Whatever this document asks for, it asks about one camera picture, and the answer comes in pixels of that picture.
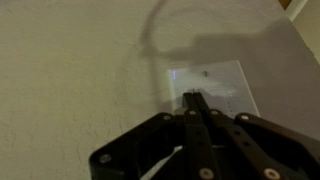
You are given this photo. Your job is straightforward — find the white wall switch plate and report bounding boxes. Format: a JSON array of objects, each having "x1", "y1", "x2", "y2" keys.
[{"x1": 167, "y1": 60, "x2": 259, "y2": 117}]

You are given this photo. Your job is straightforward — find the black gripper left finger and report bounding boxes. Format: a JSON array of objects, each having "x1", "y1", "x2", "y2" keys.
[{"x1": 89, "y1": 92, "x2": 221, "y2": 180}]

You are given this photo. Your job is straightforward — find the white baseboard trim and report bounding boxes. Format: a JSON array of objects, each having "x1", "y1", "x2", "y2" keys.
[{"x1": 277, "y1": 0, "x2": 308, "y2": 21}]

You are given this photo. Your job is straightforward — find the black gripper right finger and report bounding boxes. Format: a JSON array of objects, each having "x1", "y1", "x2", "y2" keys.
[{"x1": 194, "y1": 93, "x2": 320, "y2": 180}]

